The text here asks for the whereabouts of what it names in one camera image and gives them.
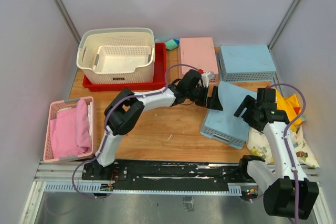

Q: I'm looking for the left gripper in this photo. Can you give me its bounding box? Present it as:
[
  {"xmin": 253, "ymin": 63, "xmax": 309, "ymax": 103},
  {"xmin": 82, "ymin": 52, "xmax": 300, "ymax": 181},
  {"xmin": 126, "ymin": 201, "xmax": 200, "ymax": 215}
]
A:
[{"xmin": 187, "ymin": 84, "xmax": 224, "ymax": 111}]

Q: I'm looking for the blue perforated basket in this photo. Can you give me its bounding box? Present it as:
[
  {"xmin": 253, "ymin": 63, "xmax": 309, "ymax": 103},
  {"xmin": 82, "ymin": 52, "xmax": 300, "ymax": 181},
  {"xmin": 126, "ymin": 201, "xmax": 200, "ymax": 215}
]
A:
[
  {"xmin": 200, "ymin": 81, "xmax": 257, "ymax": 149},
  {"xmin": 216, "ymin": 44, "xmax": 276, "ymax": 82}
]

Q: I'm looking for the pink perforated basket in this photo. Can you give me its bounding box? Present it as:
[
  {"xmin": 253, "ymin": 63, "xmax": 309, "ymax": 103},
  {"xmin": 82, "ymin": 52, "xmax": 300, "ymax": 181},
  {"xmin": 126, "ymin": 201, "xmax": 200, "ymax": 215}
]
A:
[{"xmin": 178, "ymin": 37, "xmax": 219, "ymax": 84}]

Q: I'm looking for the small cream basket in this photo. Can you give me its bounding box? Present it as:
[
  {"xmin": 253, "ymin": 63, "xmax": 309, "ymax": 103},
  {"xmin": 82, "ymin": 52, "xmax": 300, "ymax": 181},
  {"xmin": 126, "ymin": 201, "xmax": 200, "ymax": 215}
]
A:
[{"xmin": 93, "ymin": 46, "xmax": 153, "ymax": 74}]

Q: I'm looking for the large cream basket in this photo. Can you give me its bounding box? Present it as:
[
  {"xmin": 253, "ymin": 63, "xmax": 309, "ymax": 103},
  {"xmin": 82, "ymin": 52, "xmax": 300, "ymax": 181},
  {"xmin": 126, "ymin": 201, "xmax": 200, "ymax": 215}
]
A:
[{"xmin": 77, "ymin": 27, "xmax": 155, "ymax": 84}]

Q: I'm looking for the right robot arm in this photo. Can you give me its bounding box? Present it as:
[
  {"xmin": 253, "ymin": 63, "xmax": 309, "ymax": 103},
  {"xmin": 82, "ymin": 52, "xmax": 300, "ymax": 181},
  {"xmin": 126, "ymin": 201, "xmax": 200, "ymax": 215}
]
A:
[{"xmin": 234, "ymin": 86, "xmax": 319, "ymax": 223}]

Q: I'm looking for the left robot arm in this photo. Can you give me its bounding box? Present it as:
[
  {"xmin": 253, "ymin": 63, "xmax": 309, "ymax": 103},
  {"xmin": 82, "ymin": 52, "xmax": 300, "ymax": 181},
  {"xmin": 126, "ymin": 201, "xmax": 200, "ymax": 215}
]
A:
[{"xmin": 94, "ymin": 69, "xmax": 223, "ymax": 180}]

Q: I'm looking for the printed white yellow cloth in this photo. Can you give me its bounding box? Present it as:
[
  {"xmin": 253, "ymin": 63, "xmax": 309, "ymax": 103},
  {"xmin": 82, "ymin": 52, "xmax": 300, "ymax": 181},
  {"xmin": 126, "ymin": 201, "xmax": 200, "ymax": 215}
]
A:
[{"xmin": 246, "ymin": 91, "xmax": 320, "ymax": 169}]

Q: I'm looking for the red tray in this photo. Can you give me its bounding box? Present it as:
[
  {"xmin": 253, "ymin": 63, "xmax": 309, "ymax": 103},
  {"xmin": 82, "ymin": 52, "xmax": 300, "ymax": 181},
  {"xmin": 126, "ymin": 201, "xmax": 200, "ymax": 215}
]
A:
[{"xmin": 82, "ymin": 42, "xmax": 166, "ymax": 92}]

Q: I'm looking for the green blue soft toy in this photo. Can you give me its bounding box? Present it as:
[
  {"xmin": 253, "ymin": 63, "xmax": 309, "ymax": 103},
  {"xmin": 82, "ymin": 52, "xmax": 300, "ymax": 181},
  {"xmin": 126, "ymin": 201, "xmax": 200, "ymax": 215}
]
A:
[{"xmin": 165, "ymin": 39, "xmax": 180, "ymax": 50}]

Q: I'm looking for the pink towel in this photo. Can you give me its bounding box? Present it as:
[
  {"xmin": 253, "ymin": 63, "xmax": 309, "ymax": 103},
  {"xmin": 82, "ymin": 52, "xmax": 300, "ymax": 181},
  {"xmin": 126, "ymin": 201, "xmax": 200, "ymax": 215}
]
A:
[{"xmin": 50, "ymin": 99, "xmax": 92, "ymax": 158}]

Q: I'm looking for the pink basket with towels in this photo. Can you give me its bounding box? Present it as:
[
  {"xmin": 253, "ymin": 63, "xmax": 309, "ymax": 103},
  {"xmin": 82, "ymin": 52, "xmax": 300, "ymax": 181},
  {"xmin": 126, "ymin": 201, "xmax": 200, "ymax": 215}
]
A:
[{"xmin": 43, "ymin": 96, "xmax": 97, "ymax": 163}]

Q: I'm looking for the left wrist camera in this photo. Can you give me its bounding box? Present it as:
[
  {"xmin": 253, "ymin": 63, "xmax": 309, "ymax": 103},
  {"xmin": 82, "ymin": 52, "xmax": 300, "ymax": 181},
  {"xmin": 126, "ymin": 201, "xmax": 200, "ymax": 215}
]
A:
[{"xmin": 201, "ymin": 71, "xmax": 215, "ymax": 87}]

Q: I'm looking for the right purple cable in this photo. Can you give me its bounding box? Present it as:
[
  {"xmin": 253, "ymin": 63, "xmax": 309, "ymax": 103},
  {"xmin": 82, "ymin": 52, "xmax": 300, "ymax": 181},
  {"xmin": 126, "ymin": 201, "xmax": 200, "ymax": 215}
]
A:
[{"xmin": 269, "ymin": 83, "xmax": 308, "ymax": 224}]

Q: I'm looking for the purple cable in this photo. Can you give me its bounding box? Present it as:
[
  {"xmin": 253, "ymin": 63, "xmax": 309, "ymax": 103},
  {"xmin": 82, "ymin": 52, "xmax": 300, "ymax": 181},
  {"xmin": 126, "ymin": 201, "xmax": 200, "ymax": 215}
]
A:
[
  {"xmin": 269, "ymin": 83, "xmax": 308, "ymax": 224},
  {"xmin": 72, "ymin": 63, "xmax": 204, "ymax": 200}
]

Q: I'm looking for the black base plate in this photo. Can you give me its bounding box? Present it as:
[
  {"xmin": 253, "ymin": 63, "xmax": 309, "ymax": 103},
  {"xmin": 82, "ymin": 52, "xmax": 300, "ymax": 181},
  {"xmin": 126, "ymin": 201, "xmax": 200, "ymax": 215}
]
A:
[{"xmin": 81, "ymin": 159, "xmax": 254, "ymax": 186}]

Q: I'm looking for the grey cable duct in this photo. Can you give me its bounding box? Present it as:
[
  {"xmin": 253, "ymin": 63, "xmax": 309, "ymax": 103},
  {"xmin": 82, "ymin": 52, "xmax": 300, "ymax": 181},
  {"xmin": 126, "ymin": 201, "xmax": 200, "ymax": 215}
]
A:
[{"xmin": 45, "ymin": 179, "xmax": 242, "ymax": 197}]

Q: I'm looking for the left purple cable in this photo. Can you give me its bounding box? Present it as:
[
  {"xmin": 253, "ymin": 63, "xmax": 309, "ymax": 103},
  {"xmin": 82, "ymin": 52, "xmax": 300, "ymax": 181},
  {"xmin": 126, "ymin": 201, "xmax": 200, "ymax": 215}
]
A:
[{"xmin": 72, "ymin": 63, "xmax": 204, "ymax": 200}]

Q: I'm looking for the aluminium frame rail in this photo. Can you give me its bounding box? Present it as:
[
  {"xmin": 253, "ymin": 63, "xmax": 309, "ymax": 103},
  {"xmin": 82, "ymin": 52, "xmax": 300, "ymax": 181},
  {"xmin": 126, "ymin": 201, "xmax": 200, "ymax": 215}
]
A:
[{"xmin": 33, "ymin": 159, "xmax": 87, "ymax": 182}]

